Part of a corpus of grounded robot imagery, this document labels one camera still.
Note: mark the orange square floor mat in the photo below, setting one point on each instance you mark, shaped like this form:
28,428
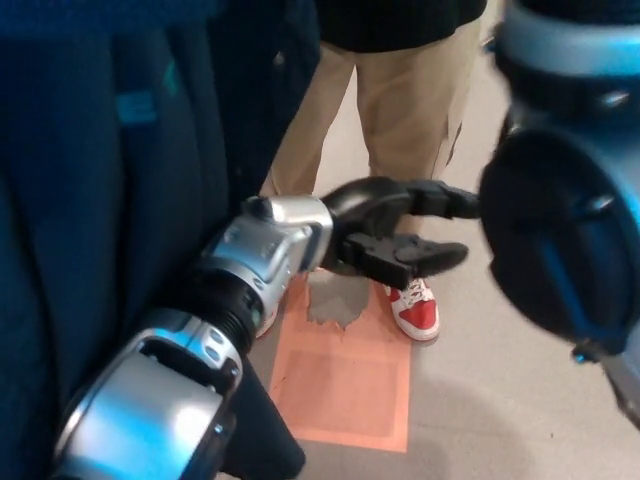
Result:
345,390

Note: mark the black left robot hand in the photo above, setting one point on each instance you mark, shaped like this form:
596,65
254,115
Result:
365,200

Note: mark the dark teal coat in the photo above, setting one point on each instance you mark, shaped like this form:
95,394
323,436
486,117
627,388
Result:
100,175

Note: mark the person's beige trousers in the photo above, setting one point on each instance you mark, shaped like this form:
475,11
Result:
400,100

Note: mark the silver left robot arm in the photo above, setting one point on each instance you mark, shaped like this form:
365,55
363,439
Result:
125,415

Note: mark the person's red white left sneaker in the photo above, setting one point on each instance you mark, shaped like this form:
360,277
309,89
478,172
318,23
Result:
417,312

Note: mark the person's black sweater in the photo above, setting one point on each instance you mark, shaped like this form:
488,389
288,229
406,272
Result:
400,20

